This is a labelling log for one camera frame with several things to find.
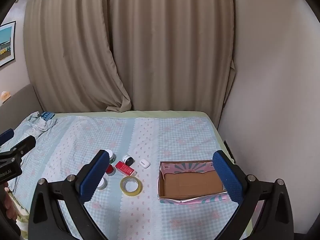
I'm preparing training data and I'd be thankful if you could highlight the yellow tape roll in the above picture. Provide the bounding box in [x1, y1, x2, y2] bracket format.
[120, 176, 143, 195]

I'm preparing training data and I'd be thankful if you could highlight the crumpled light blue cloth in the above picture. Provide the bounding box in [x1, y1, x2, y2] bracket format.
[24, 112, 58, 137]

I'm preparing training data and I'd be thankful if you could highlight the pink striped cardboard box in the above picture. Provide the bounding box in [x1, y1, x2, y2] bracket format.
[157, 159, 229, 205]

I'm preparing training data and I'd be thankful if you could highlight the black jar with white lid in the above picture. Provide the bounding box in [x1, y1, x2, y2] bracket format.
[122, 154, 134, 167]

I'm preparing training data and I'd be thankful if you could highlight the small red box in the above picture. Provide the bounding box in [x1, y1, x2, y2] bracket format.
[115, 161, 137, 177]

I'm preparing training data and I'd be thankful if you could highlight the framed wall poster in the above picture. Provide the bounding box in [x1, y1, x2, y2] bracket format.
[0, 21, 17, 67]

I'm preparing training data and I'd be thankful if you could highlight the jar with red lid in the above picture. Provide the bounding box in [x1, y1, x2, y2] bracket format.
[105, 164, 117, 177]

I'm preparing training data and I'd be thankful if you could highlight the grey upholstered headboard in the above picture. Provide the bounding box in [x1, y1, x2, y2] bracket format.
[0, 84, 43, 130]

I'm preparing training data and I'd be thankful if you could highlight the beige curtain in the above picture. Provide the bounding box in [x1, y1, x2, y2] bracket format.
[106, 0, 237, 130]
[23, 0, 132, 113]

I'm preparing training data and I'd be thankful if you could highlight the light blue checked blanket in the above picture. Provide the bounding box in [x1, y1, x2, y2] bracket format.
[0, 112, 240, 240]

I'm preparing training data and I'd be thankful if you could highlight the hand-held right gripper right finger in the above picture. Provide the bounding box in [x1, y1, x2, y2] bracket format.
[212, 150, 295, 240]

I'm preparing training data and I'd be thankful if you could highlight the green jar with white lid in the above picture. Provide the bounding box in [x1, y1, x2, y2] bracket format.
[104, 149, 116, 162]

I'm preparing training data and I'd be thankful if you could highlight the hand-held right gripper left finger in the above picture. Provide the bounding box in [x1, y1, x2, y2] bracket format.
[28, 149, 112, 240]

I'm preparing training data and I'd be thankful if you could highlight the person's left hand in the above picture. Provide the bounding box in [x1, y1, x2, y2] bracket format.
[0, 181, 17, 222]

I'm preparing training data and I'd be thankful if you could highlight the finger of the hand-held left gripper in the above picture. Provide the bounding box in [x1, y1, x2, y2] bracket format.
[0, 135, 36, 159]
[0, 128, 14, 147]

